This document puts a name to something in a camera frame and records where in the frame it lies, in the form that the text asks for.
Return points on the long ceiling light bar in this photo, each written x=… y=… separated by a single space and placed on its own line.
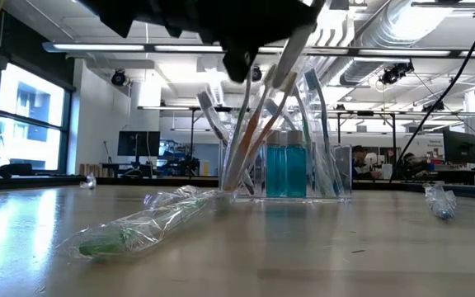
x=97 y=47

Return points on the person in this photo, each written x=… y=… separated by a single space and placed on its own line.
x=412 y=167
x=361 y=165

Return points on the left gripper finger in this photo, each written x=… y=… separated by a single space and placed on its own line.
x=293 y=53
x=239 y=62

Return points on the black computer monitor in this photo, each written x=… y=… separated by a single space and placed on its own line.
x=460 y=147
x=138 y=143

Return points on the black ceiling camera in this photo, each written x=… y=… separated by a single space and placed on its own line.
x=433 y=107
x=258 y=75
x=118 y=78
x=394 y=74

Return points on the clear acrylic organizer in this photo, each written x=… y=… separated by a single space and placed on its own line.
x=344 y=165

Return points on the black background truss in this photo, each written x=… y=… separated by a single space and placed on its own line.
x=171 y=108

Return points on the white ceiling conduit bundle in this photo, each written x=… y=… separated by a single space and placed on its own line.
x=336 y=37

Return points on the small teal mouthwash bottle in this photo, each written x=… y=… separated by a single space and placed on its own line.
x=275 y=173
x=296 y=173

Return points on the silver ventilation duct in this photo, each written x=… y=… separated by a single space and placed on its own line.
x=386 y=24

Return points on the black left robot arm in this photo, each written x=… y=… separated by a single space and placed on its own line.
x=118 y=12

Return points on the large window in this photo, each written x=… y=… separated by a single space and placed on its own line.
x=27 y=103

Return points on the blue workshop equipment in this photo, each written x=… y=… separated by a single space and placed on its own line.
x=173 y=158

